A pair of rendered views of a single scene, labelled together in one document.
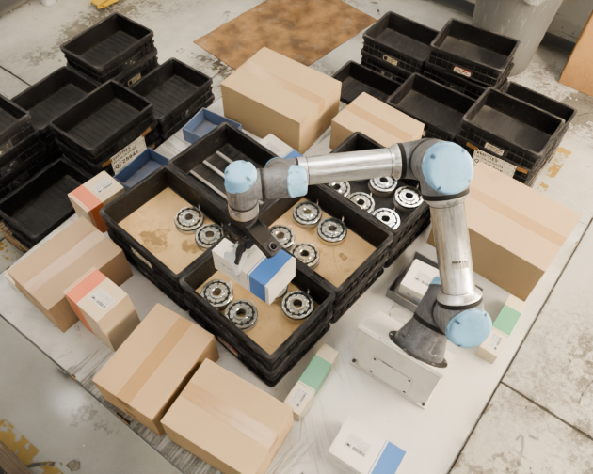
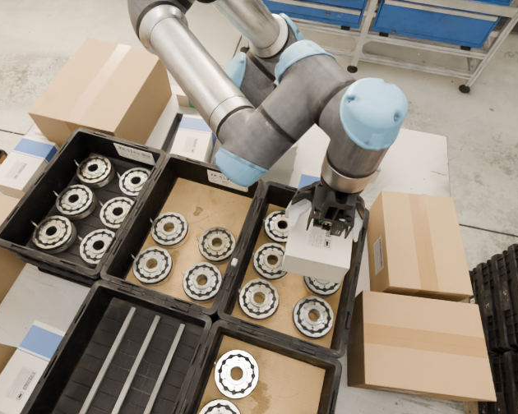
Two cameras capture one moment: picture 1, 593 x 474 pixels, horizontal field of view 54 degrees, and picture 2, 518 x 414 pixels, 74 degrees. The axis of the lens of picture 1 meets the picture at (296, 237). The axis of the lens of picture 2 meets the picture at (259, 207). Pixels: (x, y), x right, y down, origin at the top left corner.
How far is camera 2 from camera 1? 1.40 m
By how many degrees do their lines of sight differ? 55
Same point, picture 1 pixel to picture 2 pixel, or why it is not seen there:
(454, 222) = not seen: outside the picture
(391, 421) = (319, 152)
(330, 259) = (205, 221)
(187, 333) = (377, 320)
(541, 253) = (143, 56)
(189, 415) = (448, 270)
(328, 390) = not seen: hidden behind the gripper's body
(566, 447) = not seen: hidden behind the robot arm
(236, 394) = (402, 239)
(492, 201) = (88, 94)
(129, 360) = (448, 370)
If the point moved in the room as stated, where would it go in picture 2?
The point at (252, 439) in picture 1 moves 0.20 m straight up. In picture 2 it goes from (427, 209) to (464, 170)
